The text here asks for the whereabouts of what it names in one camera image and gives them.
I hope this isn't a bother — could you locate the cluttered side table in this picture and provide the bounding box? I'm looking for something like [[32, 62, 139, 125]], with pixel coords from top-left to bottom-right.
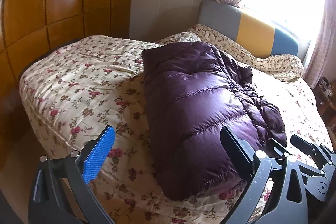
[[315, 76, 333, 99]]

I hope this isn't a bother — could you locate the purple puffer jacket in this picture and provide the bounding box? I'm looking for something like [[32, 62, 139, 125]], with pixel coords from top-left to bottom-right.
[[142, 41, 287, 201]]

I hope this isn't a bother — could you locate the bed with floral quilt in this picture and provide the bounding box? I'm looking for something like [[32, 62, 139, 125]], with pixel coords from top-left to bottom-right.
[[18, 35, 334, 224]]

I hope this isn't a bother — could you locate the small-floral folded duvet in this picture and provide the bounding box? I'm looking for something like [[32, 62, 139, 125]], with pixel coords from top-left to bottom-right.
[[155, 23, 305, 81]]

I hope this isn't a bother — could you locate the grey yellow blue headboard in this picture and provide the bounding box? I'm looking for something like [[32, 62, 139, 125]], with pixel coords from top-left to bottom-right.
[[197, 0, 300, 60]]

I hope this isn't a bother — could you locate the wooden bedside shelf with items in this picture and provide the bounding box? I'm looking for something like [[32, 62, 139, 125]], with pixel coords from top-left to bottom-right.
[[319, 98, 336, 136]]

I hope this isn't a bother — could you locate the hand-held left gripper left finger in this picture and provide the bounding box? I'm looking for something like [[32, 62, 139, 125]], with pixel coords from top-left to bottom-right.
[[28, 126, 116, 224]]

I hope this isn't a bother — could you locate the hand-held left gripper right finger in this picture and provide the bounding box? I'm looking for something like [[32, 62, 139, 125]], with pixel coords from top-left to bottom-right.
[[220, 126, 309, 224]]

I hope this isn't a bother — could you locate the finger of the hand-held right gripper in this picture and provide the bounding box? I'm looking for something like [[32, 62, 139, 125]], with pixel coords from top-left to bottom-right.
[[290, 134, 336, 177], [268, 138, 330, 202]]

